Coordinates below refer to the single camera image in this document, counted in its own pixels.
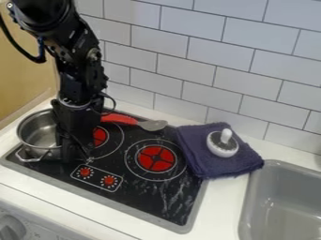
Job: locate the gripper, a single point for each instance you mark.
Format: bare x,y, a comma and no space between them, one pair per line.
76,125

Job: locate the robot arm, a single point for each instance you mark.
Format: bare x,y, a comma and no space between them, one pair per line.
79,53

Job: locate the silver pot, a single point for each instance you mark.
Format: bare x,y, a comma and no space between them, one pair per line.
36,131

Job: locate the toy stove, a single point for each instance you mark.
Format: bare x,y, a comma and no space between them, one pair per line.
138,190

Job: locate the blue cloth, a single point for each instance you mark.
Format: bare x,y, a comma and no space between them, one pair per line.
200,156

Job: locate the toy sink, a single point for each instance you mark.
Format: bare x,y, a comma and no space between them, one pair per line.
284,203

